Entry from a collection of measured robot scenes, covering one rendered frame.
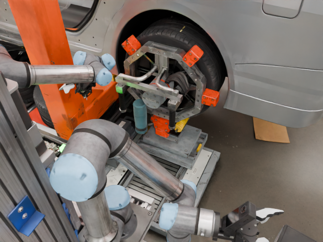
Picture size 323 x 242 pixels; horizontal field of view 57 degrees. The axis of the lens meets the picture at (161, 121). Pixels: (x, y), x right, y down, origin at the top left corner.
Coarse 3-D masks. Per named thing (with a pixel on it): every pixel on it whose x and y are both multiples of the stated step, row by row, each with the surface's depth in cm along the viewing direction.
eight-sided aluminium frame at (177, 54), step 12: (144, 48) 175; (156, 48) 171; (168, 48) 173; (180, 48) 171; (132, 60) 186; (180, 60) 169; (132, 72) 198; (192, 72) 171; (204, 84) 176; (192, 108) 195; (180, 120) 201
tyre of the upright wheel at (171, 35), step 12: (156, 24) 185; (168, 24) 180; (180, 24) 180; (192, 24) 181; (144, 36) 180; (156, 36) 176; (168, 36) 172; (180, 36) 171; (192, 36) 174; (204, 36) 179; (204, 48) 174; (216, 48) 182; (204, 60) 172; (216, 60) 180; (204, 72) 177; (216, 72) 179; (216, 84) 182; (204, 108) 196
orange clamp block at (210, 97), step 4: (204, 92) 180; (208, 92) 180; (212, 92) 180; (216, 92) 180; (204, 96) 178; (208, 96) 177; (212, 96) 177; (216, 96) 177; (204, 100) 180; (208, 100) 179; (212, 100) 177; (216, 100) 178; (208, 104) 181; (212, 104) 179
